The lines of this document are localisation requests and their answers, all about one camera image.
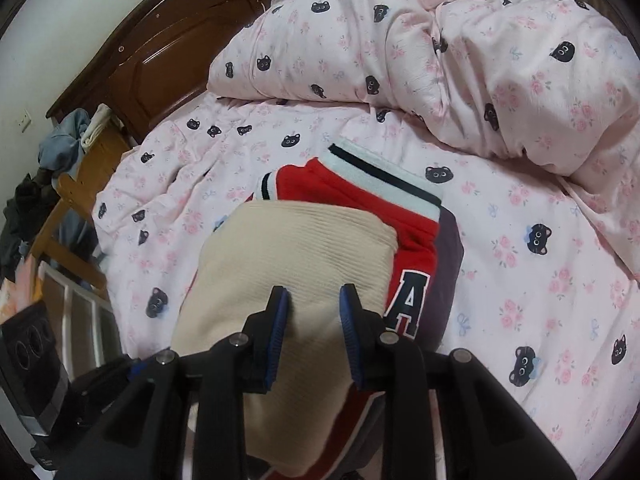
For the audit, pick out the black garment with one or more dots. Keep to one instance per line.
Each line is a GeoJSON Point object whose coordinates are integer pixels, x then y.
{"type": "Point", "coordinates": [22, 225]}

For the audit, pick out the cat print bed sheet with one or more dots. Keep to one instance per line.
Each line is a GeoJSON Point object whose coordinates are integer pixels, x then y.
{"type": "Point", "coordinates": [525, 310]}

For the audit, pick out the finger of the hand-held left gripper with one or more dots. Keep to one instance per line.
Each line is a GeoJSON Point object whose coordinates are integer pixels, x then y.
{"type": "Point", "coordinates": [137, 370]}

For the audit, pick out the white metal rack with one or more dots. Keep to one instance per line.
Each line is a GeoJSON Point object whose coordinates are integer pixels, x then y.
{"type": "Point", "coordinates": [75, 305]}

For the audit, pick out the white garment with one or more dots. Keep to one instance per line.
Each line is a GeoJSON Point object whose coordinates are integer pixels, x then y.
{"type": "Point", "coordinates": [97, 125]}

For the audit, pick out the white wall socket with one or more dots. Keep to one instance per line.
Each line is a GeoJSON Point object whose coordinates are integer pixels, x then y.
{"type": "Point", "coordinates": [23, 121]}

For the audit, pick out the pink cat print quilt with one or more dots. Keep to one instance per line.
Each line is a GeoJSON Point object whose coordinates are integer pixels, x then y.
{"type": "Point", "coordinates": [400, 35]}

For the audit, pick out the beige ribbed sweater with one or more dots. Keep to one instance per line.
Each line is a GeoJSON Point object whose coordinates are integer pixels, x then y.
{"type": "Point", "coordinates": [300, 260]}

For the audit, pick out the blue garment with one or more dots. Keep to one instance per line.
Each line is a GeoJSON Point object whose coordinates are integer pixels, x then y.
{"type": "Point", "coordinates": [62, 145]}

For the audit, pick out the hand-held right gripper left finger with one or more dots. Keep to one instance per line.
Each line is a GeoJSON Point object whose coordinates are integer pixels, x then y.
{"type": "Point", "coordinates": [280, 330]}

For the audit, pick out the black appliance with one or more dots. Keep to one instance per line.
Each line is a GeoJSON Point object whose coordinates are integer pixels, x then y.
{"type": "Point", "coordinates": [30, 360]}

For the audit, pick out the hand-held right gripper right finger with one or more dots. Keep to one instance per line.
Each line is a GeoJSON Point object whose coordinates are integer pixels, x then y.
{"type": "Point", "coordinates": [349, 335]}

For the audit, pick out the wooden chair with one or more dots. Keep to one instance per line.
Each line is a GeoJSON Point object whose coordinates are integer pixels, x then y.
{"type": "Point", "coordinates": [100, 155]}

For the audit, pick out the dark wooden headboard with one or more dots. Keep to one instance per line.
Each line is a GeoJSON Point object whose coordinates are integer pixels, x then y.
{"type": "Point", "coordinates": [175, 45]}

